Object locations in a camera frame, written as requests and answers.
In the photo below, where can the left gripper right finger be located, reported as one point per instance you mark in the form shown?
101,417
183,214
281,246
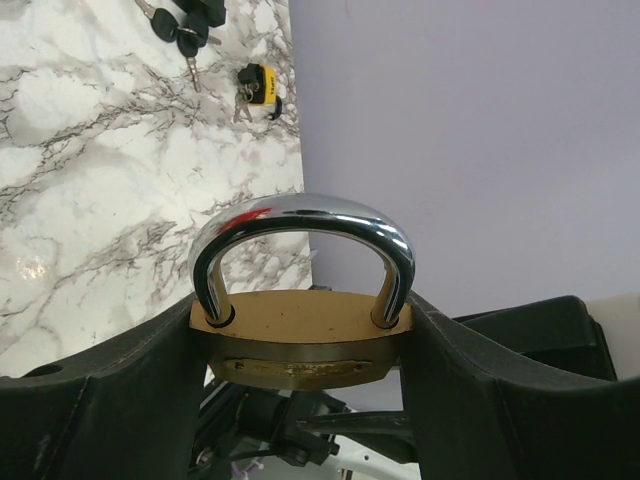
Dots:
527,392

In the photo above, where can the large brass padlock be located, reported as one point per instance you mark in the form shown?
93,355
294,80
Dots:
301,339

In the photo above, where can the yellow black padlock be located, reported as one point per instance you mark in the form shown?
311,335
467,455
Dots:
257,86

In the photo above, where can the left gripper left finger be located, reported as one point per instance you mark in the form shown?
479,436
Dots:
126,408

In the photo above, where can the black head key bunch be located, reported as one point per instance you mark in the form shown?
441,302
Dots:
190,35

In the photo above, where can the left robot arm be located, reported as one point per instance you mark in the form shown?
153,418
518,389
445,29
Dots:
301,426

